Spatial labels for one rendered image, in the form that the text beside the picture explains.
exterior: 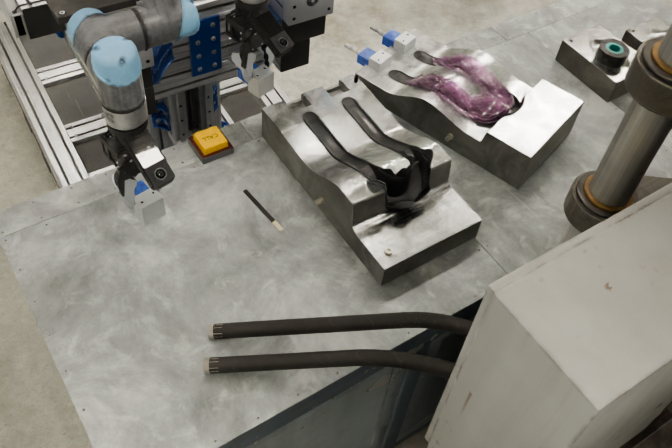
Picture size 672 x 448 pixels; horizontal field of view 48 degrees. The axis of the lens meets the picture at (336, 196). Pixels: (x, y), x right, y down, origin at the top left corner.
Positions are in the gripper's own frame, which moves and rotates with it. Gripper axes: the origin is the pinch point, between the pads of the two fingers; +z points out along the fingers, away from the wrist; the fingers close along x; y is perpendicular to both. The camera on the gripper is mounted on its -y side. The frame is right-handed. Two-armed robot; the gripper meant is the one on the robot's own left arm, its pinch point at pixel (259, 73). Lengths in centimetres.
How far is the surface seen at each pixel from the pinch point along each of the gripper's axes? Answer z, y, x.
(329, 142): 7.1, -21.8, -1.4
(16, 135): 95, 115, 17
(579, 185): -34, -79, 9
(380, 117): 6.5, -24.6, -15.8
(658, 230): -52, -93, 27
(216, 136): 11.3, -0.2, 13.6
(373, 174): 3.7, -36.9, 1.1
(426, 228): 9, -52, 0
